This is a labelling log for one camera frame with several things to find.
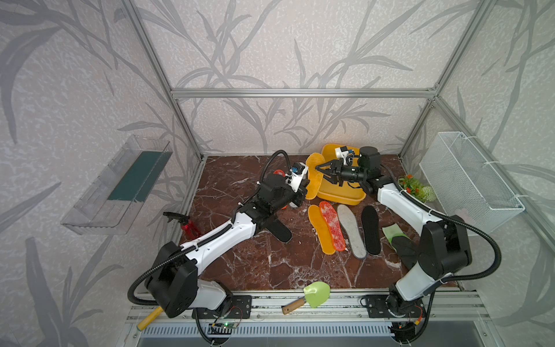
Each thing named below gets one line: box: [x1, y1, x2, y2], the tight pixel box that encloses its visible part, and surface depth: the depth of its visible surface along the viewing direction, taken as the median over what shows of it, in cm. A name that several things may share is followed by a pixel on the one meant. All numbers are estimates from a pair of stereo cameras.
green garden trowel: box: [281, 281, 331, 315], surface depth 78 cm
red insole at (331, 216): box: [319, 200, 347, 252], surface depth 95 cm
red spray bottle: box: [162, 211, 201, 241], surface depth 82 cm
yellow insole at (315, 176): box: [304, 152, 326, 201], surface depth 79 cm
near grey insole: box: [336, 203, 368, 260], surface depth 93 cm
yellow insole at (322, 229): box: [307, 204, 337, 256], surface depth 95 cm
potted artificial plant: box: [397, 174, 437, 204], surface depth 88 cm
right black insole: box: [361, 205, 381, 256], surface depth 93 cm
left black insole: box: [265, 219, 293, 243], surface depth 93 cm
